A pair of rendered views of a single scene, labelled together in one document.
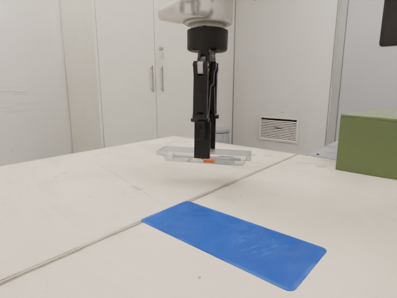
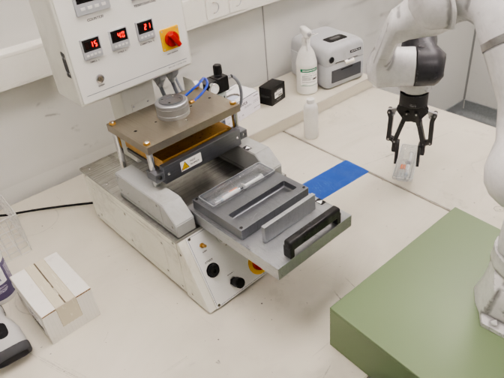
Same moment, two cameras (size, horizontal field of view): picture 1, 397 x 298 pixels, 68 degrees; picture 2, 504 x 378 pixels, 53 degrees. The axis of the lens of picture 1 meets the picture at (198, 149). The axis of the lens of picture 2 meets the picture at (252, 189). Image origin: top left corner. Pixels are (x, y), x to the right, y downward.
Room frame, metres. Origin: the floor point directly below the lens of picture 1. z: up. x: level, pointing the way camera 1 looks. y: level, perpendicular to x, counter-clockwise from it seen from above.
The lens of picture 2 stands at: (0.41, -1.33, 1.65)
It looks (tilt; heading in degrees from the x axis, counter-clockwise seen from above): 35 degrees down; 104
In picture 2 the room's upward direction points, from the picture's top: 6 degrees counter-clockwise
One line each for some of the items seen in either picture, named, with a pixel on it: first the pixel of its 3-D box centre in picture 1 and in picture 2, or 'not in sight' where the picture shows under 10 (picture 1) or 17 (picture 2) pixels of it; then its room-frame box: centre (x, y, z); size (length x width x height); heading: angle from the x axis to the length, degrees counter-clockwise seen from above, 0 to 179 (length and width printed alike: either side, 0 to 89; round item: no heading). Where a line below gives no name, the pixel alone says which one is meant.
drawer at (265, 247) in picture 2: not in sight; (265, 210); (0.23, -0.48, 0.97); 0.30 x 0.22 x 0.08; 143
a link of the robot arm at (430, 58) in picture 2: not in sight; (422, 54); (0.57, -0.06, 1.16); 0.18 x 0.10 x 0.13; 90
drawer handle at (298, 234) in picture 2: not in sight; (313, 230); (0.34, -0.56, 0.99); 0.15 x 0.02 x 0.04; 53
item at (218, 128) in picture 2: not in sight; (179, 128); (-0.01, -0.29, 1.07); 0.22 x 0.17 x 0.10; 53
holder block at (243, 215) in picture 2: not in sight; (250, 197); (0.19, -0.45, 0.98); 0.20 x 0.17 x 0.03; 53
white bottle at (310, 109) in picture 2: not in sight; (310, 118); (0.26, 0.24, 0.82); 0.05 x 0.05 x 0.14
